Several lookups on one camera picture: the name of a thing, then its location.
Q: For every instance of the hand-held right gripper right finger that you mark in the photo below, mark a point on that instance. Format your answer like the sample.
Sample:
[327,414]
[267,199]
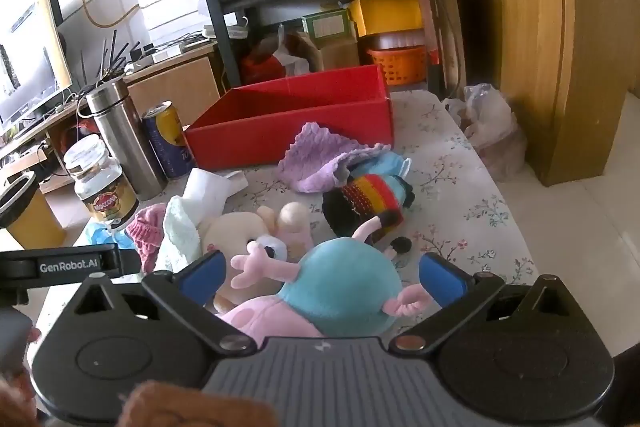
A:
[442,279]

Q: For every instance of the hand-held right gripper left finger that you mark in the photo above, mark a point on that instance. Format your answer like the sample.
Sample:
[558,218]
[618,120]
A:
[205,274]

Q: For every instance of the blue face mask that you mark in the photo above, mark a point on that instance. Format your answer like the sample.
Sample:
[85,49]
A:
[387,167]
[97,234]

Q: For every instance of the white towel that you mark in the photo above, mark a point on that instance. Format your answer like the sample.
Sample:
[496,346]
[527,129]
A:
[180,232]

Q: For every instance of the cream plush toy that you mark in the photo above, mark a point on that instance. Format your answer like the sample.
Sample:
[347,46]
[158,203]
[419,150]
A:
[235,232]

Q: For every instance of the pink knitted hat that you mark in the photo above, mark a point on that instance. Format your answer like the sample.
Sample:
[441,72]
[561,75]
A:
[147,232]

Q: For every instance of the blue and pink plush toy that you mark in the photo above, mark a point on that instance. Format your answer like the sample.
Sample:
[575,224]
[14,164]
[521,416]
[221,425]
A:
[345,287]

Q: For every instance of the purple knitted cloth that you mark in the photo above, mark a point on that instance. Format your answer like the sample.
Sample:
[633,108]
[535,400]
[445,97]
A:
[310,157]

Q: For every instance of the red cardboard box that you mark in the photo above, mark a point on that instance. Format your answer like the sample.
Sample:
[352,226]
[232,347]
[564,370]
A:
[300,127]

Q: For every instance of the yellow bin with black lid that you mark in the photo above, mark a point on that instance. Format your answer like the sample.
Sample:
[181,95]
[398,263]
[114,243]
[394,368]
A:
[30,217]

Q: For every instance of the floral tablecloth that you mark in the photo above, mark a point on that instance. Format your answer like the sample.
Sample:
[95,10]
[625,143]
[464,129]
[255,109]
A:
[450,207]

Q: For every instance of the glass coffee jar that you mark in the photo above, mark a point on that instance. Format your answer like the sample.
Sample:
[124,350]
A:
[100,192]

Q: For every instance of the brown fuzzy cloth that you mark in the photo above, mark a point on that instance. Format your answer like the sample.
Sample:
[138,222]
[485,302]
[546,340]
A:
[200,407]

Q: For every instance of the steel thermos bottle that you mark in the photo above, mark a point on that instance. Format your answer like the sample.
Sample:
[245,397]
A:
[125,142]

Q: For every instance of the blue and yellow drink can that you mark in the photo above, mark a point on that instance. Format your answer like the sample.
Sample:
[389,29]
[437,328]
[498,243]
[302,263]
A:
[167,142]

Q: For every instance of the clear plastic bag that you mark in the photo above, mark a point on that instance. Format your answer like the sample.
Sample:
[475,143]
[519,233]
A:
[490,127]

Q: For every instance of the black router with antennas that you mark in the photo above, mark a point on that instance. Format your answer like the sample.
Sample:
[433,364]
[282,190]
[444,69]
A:
[111,79]

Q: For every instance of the wooden television cabinet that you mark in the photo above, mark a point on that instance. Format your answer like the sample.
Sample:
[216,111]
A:
[170,82]

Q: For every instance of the television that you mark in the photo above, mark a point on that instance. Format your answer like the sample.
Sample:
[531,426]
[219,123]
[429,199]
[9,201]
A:
[25,72]

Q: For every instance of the red and white plastic bag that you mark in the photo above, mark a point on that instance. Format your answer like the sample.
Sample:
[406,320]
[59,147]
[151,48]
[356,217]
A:
[265,67]

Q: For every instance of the orange plastic basket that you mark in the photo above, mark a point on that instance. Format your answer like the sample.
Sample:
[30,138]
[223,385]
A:
[400,67]

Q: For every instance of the white power adapter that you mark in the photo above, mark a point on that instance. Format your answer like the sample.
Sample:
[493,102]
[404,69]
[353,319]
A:
[166,54]

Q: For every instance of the translucent plastic container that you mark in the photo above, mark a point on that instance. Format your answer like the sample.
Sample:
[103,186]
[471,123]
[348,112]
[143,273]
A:
[400,41]

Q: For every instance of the brown cardboard box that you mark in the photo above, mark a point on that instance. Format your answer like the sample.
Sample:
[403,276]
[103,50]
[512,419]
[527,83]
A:
[335,54]

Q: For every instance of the yellow box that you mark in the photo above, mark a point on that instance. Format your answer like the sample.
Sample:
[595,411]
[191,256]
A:
[390,14]

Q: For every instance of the green box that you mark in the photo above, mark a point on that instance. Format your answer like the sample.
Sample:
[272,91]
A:
[327,24]

